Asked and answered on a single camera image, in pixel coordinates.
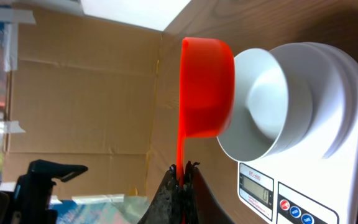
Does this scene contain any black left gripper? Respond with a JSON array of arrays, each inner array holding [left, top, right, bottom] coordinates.
[[0, 159, 88, 224]]

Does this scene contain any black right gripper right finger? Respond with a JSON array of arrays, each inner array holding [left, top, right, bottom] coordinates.
[[183, 161, 234, 224]]

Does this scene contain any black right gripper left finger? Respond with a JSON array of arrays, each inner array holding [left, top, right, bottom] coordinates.
[[138, 164, 183, 224]]

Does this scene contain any white digital kitchen scale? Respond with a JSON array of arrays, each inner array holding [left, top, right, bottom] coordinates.
[[236, 42, 358, 223]]

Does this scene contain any brown cardboard panel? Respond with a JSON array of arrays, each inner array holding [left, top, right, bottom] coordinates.
[[2, 7, 160, 198]]

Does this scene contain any grey-green plastic bowl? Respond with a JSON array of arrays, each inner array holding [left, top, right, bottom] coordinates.
[[217, 48, 313, 162]]

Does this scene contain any red plastic scoop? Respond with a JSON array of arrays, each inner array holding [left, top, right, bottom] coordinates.
[[176, 37, 235, 186]]

